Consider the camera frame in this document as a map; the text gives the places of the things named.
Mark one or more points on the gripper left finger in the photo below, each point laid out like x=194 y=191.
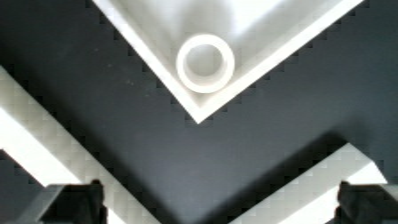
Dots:
x=67 y=204

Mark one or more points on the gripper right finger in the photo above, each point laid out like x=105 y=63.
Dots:
x=366 y=204

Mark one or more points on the white square tabletop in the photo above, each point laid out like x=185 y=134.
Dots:
x=213 y=42

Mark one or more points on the white obstacle wall right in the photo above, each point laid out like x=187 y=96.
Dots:
x=302 y=203

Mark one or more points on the white obstacle wall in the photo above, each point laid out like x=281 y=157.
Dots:
x=302 y=203
x=50 y=154

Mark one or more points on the white obstacle wall front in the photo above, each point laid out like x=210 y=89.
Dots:
x=50 y=154

